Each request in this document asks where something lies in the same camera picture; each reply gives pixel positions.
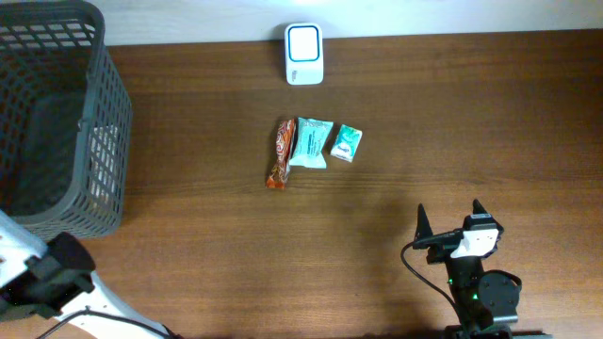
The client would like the small teal tissue pack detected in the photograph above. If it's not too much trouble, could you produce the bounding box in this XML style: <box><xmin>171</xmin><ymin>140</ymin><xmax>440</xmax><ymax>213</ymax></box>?
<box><xmin>330</xmin><ymin>124</ymin><xmax>363</xmax><ymax>163</ymax></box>

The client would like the green wet wipes pack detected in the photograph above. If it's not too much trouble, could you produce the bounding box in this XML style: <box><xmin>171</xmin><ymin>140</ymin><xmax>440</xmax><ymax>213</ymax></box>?
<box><xmin>289</xmin><ymin>118</ymin><xmax>334</xmax><ymax>170</ymax></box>

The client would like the orange chocolate bar wrapper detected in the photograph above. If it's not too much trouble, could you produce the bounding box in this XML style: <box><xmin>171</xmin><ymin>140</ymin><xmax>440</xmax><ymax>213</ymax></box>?
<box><xmin>266</xmin><ymin>119</ymin><xmax>297</xmax><ymax>189</ymax></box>

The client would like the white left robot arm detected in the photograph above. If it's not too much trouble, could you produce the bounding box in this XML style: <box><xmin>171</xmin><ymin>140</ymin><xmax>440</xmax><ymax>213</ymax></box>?
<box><xmin>1</xmin><ymin>214</ymin><xmax>179</xmax><ymax>339</ymax></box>

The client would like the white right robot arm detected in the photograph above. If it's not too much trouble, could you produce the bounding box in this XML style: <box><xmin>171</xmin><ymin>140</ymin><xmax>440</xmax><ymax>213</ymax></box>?
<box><xmin>400</xmin><ymin>200</ymin><xmax>549</xmax><ymax>338</ymax></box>

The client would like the white barcode scanner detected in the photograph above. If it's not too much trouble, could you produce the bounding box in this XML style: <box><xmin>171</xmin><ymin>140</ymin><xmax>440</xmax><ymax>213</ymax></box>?
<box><xmin>285</xmin><ymin>23</ymin><xmax>324</xmax><ymax>86</ymax></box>

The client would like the grey plastic mesh basket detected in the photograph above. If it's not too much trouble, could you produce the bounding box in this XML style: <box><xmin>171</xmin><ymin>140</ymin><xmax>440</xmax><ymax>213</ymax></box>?
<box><xmin>1</xmin><ymin>1</ymin><xmax>133</xmax><ymax>240</ymax></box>

